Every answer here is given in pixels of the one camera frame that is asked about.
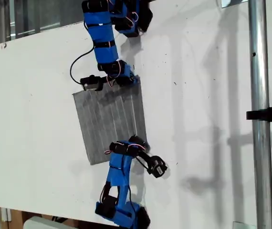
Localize grey striped towel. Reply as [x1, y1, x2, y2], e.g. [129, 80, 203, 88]
[72, 75, 148, 166]

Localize white plastic box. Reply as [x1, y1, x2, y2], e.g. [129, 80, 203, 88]
[22, 215, 68, 229]

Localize black clamp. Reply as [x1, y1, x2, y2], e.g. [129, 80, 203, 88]
[246, 101, 272, 127]

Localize wooden table leg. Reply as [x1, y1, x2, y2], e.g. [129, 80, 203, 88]
[1, 208, 26, 229]

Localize red and white wire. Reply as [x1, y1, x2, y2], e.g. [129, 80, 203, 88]
[105, 59, 124, 88]
[104, 142, 146, 155]

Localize short black camera stalk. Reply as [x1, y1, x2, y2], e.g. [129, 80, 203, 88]
[97, 76, 108, 92]
[136, 149, 152, 166]

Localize black camera cable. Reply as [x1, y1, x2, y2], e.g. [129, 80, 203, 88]
[69, 44, 96, 84]
[127, 156, 150, 215]

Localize black camera box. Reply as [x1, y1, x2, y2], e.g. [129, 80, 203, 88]
[147, 155, 168, 179]
[80, 74, 100, 92]

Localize metal frame rails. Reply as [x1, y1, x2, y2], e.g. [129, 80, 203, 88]
[0, 0, 84, 41]

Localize metal corner bracket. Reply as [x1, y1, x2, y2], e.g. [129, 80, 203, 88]
[220, 0, 248, 9]

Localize steel post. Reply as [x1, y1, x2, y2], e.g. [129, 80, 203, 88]
[248, 0, 272, 229]

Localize white leg bracket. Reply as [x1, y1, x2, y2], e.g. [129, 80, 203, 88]
[0, 207, 13, 223]

